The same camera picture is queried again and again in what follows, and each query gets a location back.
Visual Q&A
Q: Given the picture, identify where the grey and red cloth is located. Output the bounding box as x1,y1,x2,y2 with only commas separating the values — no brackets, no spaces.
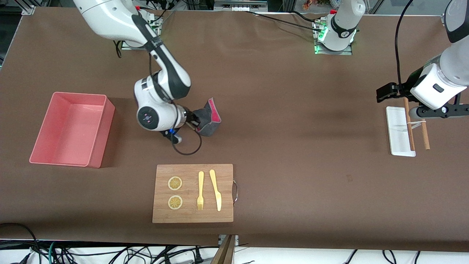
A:
193,97,222,137

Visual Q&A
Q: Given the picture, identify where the white rectangular tray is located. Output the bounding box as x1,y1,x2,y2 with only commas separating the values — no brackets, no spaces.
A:
385,106,416,157

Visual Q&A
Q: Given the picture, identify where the yellow plastic fork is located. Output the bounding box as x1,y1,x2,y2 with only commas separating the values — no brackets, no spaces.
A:
197,171,204,210

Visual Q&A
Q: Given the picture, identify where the yellow plastic knife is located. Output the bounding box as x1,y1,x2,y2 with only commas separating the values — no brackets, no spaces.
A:
209,169,222,212

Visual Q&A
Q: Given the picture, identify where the wooden cutting board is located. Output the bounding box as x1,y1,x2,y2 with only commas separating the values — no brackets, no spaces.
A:
152,164,234,224

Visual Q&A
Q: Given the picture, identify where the pink plastic bin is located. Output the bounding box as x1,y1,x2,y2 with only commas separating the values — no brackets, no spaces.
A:
29,92,115,169

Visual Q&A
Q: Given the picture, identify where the grey power strip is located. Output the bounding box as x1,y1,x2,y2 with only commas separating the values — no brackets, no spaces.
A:
214,0,269,11

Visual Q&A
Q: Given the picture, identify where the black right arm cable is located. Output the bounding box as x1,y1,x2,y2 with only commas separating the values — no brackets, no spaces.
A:
171,125,202,155

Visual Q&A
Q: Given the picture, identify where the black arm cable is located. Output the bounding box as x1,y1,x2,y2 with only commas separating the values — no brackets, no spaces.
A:
171,125,202,155
394,0,414,88

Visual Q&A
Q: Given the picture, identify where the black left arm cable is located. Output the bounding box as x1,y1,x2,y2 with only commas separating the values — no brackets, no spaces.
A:
394,0,414,88

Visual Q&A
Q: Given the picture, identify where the black table cable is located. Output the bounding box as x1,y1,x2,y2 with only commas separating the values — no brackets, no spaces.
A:
244,10,324,32
291,10,330,24

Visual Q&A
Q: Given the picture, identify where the metal table edge bracket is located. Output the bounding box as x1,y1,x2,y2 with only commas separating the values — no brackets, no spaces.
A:
218,235,239,247

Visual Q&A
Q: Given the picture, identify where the aluminium frame corner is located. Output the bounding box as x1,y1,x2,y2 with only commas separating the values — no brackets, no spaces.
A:
20,0,37,16

